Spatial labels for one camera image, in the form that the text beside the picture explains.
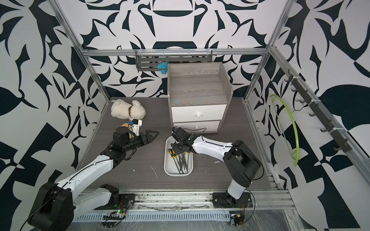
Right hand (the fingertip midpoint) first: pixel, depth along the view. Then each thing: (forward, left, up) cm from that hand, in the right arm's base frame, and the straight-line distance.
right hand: (177, 144), depth 89 cm
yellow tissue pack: (+15, +35, -1) cm, 38 cm away
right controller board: (-36, -31, -7) cm, 47 cm away
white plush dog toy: (+24, +39, +6) cm, 46 cm away
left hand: (+2, +11, +12) cm, 17 cm away
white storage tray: (-9, -4, -5) cm, 11 cm away
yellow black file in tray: (-6, +3, -5) cm, 8 cm away
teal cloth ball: (+39, +9, +29) cm, 50 cm away
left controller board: (-35, +29, -7) cm, 46 cm away
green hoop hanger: (-15, -54, +19) cm, 59 cm away
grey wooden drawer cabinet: (+17, -14, +24) cm, 33 cm away
